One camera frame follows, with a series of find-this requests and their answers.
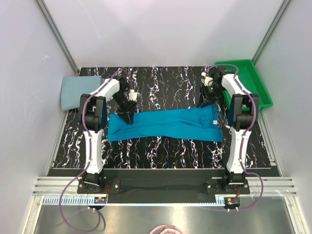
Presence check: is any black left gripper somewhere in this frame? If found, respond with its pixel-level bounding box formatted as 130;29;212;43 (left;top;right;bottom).
113;91;138;124

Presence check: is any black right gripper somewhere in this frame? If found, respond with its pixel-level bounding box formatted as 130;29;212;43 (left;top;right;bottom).
196;83;225;109

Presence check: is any bright blue t shirt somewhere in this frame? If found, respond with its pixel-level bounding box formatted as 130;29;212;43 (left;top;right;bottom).
107;105;223;142

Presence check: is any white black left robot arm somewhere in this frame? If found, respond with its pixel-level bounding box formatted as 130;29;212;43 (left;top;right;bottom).
79;74;138;193

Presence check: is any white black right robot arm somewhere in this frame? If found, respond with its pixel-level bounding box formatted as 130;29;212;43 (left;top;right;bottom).
199;64;260;193

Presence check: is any green plastic bin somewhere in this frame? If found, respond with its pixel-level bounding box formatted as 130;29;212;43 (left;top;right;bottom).
214;59;273;110

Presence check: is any folded light blue t shirt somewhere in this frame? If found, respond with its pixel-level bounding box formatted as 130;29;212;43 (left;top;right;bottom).
60;76;104;111

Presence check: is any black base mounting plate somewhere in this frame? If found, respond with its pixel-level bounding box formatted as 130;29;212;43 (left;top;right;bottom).
77;177;250;195

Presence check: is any left orange connector block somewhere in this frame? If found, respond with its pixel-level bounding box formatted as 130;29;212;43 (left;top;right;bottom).
94;196;107;204

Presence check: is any orange connector block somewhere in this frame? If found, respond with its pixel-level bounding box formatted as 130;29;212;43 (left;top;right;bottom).
225;197;240;207
94;196;107;204

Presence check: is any right orange connector block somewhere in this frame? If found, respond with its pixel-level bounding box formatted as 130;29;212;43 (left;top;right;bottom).
225;197;240;207

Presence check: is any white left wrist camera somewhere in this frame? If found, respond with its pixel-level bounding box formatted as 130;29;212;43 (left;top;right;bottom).
129;89;140;102

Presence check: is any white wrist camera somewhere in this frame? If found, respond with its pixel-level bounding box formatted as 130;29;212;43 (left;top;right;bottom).
129;89;140;102
201;72;214;87

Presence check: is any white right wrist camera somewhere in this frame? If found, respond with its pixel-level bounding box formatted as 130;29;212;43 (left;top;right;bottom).
201;72;214;87

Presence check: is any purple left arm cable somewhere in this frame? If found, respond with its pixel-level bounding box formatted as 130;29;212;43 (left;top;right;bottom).
58;68;135;232

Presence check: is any white slotted cable duct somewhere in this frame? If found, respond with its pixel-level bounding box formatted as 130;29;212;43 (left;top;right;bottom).
43;195;225;207

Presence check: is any aluminium frame rail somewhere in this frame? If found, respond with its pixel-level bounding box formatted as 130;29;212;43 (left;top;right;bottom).
33;176;296;196

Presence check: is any pink cable coil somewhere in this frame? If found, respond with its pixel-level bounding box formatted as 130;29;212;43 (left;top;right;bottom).
149;225;183;234

